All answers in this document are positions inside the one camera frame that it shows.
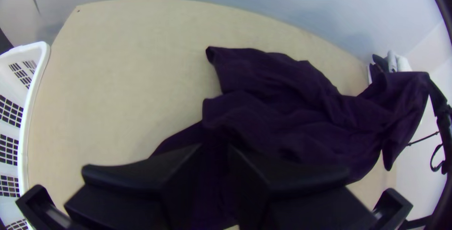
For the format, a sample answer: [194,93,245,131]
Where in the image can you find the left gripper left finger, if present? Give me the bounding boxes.
[65,143,204,230]

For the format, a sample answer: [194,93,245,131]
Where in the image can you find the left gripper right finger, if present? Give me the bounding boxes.
[227,145,377,230]

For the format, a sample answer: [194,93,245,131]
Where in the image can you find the pile of folded clothes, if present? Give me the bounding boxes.
[367,50,413,84]

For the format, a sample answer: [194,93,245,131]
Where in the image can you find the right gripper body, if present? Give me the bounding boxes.
[426,76,452,142]

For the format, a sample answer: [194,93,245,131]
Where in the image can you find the black cable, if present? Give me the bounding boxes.
[406,131,448,173]

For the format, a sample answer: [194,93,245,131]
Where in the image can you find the dark t-shirt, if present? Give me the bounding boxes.
[151,46,432,230]

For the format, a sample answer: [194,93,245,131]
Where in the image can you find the white laundry basket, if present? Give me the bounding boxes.
[0,41,51,230]

